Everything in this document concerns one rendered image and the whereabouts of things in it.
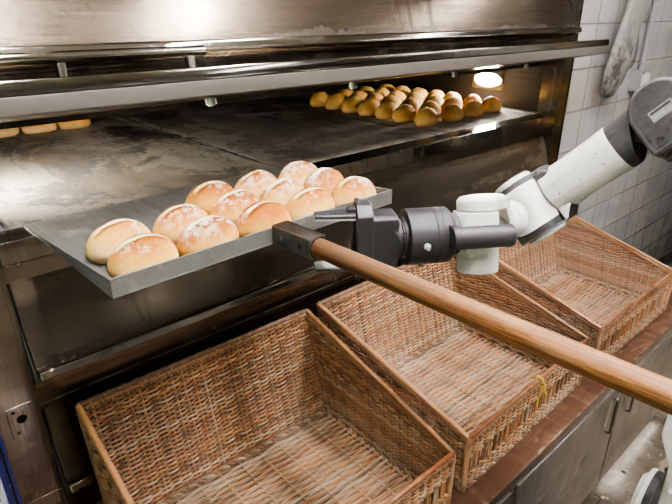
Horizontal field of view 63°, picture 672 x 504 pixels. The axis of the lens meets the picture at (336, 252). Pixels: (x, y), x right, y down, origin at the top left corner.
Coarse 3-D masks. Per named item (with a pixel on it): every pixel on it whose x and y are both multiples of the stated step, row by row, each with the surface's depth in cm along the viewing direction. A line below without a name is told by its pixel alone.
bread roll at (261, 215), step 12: (252, 204) 87; (264, 204) 87; (276, 204) 88; (240, 216) 86; (252, 216) 85; (264, 216) 86; (276, 216) 87; (288, 216) 90; (240, 228) 86; (252, 228) 85; (264, 228) 86
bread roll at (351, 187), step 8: (352, 176) 102; (344, 184) 99; (352, 184) 99; (360, 184) 100; (368, 184) 101; (336, 192) 99; (344, 192) 99; (352, 192) 99; (360, 192) 100; (368, 192) 101; (336, 200) 99; (344, 200) 99; (352, 200) 99
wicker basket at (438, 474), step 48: (240, 336) 122; (288, 336) 130; (336, 336) 127; (144, 384) 108; (240, 384) 123; (288, 384) 131; (336, 384) 132; (384, 384) 117; (96, 432) 103; (144, 432) 109; (192, 432) 116; (240, 432) 123; (288, 432) 131; (336, 432) 131; (384, 432) 121; (432, 432) 109; (144, 480) 109; (192, 480) 116; (240, 480) 118; (336, 480) 117; (384, 480) 118; (432, 480) 103
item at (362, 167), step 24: (504, 120) 185; (528, 120) 185; (552, 120) 196; (408, 144) 151; (432, 144) 153; (456, 144) 161; (336, 168) 131; (360, 168) 137; (384, 168) 143; (0, 240) 88; (24, 240) 89
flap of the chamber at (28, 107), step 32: (416, 64) 118; (448, 64) 125; (480, 64) 133; (512, 64) 154; (32, 96) 71; (64, 96) 73; (96, 96) 76; (128, 96) 79; (160, 96) 82; (192, 96) 85; (224, 96) 100
